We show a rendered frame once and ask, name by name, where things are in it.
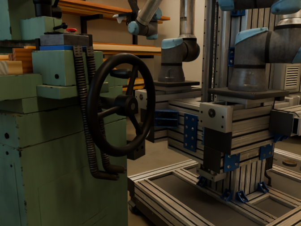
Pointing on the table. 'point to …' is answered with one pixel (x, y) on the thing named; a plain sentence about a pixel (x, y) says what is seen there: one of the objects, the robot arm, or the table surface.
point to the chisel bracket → (38, 27)
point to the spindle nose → (43, 7)
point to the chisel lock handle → (61, 26)
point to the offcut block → (10, 67)
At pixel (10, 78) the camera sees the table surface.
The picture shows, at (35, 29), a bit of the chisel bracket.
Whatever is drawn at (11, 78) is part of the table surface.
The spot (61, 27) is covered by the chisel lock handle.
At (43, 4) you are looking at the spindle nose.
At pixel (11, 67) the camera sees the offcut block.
